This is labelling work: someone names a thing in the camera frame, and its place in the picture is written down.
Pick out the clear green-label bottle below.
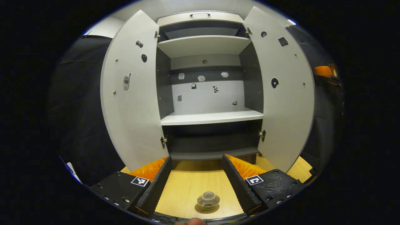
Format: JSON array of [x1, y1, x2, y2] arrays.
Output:
[[197, 192, 221, 211]]

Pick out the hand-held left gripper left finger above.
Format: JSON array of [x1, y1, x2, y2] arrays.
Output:
[[89, 156, 173, 216]]

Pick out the brown round coaster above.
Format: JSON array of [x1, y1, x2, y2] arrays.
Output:
[[194, 202, 221, 214]]

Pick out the grey cabinet door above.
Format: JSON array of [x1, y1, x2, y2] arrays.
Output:
[[243, 6, 315, 173], [100, 9, 169, 172]]

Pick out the white sheet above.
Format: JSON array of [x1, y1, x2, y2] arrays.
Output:
[[60, 156, 82, 185]]

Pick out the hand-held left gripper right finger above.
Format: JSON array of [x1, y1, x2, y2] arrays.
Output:
[[221, 154, 306, 216]]

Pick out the grey cabinet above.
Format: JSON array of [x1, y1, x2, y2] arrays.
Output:
[[155, 10, 265, 161]]

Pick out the black backdrop cloth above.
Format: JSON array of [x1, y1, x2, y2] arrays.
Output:
[[47, 25, 346, 187]]

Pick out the grey cabinet drawer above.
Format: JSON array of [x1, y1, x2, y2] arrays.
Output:
[[156, 11, 244, 27]]

